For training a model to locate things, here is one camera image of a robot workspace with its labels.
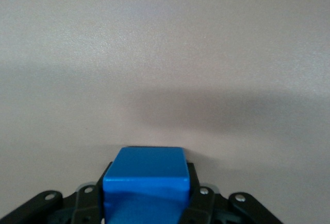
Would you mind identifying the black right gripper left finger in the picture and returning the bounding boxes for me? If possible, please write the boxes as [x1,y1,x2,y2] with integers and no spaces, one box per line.
[0,161,114,224]

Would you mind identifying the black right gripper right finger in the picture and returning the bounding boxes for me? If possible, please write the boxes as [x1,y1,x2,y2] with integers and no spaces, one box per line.
[180,162,284,224]

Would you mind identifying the blue cube block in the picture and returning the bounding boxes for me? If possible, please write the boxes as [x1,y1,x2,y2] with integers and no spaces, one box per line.
[102,146,191,224]

